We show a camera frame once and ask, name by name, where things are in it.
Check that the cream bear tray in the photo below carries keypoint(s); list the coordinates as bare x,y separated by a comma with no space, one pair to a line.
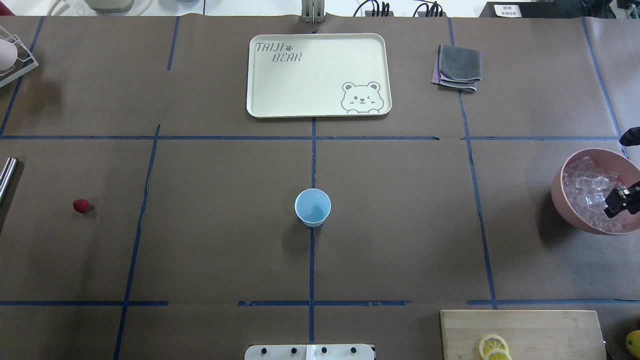
318,75

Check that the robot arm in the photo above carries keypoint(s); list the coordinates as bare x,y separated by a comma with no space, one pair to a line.
630,138

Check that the lemon slice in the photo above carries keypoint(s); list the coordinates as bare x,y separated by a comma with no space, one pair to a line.
489,342
497,354

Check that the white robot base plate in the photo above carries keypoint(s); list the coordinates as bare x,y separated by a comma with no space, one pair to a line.
356,351

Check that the striped metal muddler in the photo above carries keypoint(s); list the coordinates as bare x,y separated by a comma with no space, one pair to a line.
6,175

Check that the light blue cup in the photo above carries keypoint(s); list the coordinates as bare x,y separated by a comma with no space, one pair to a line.
313,207

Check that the pink bowl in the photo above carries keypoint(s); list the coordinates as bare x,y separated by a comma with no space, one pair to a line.
610,161

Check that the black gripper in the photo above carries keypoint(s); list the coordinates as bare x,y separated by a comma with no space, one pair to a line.
621,199

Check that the grey folded cloth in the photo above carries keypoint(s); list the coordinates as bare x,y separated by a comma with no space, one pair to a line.
458,68

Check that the wooden cutting board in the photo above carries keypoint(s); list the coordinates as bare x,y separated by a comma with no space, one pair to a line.
530,334

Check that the pile of clear ice cubes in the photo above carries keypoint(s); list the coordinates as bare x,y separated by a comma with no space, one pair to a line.
586,184

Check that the whole yellow lemon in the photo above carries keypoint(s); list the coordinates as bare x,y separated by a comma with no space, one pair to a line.
632,343

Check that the white cup rack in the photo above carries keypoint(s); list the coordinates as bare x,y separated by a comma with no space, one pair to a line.
25,61

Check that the red strawberry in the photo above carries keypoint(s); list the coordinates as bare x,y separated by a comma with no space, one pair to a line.
81,205

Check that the pink cup on rack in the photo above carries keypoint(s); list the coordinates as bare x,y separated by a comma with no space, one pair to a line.
8,54

